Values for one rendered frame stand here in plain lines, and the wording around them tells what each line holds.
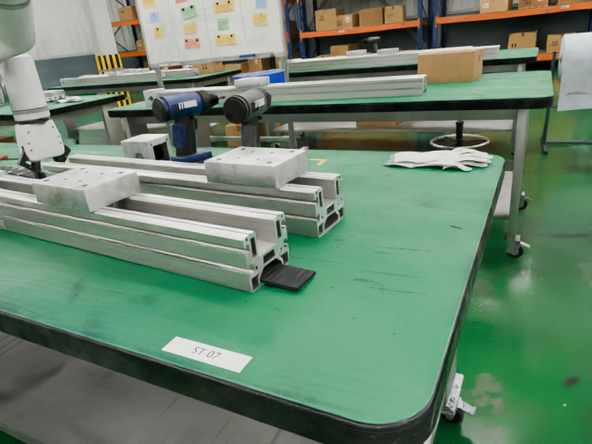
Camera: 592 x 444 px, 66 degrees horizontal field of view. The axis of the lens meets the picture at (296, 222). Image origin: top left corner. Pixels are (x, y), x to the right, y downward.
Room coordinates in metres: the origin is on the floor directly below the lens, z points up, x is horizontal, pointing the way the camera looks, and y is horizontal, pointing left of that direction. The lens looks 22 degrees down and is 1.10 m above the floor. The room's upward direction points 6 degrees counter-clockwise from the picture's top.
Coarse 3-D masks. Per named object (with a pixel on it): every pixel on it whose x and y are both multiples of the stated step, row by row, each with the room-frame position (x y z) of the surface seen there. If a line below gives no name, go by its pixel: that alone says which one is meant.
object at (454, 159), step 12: (396, 156) 1.11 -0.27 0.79; (408, 156) 1.09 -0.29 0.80; (420, 156) 1.08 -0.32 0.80; (432, 156) 1.06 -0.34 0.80; (444, 156) 1.04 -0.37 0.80; (456, 156) 1.04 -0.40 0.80; (468, 156) 1.02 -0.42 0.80; (480, 156) 1.01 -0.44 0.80; (444, 168) 1.00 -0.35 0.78; (468, 168) 0.97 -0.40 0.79
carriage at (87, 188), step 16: (64, 176) 0.82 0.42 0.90; (80, 176) 0.81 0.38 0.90; (96, 176) 0.80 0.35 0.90; (112, 176) 0.78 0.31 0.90; (128, 176) 0.79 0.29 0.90; (48, 192) 0.78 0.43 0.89; (64, 192) 0.75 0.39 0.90; (80, 192) 0.72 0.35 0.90; (96, 192) 0.73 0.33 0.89; (112, 192) 0.76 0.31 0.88; (128, 192) 0.78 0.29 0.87; (80, 208) 0.73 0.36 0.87; (96, 208) 0.73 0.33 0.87
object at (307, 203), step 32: (96, 160) 1.14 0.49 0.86; (128, 160) 1.08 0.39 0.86; (160, 160) 1.04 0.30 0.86; (160, 192) 0.91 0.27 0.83; (192, 192) 0.86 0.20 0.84; (224, 192) 0.82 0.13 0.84; (256, 192) 0.77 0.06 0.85; (288, 192) 0.73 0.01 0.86; (320, 192) 0.72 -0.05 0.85; (288, 224) 0.73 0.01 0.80; (320, 224) 0.71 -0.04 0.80
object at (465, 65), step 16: (480, 48) 2.58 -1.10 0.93; (192, 64) 5.71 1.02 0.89; (208, 64) 5.59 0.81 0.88; (432, 64) 2.56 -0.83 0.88; (448, 64) 2.51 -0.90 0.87; (464, 64) 2.46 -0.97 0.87; (480, 64) 2.55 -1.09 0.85; (432, 80) 2.56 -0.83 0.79; (448, 80) 2.51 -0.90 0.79; (464, 80) 2.46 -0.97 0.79; (240, 144) 5.01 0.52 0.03
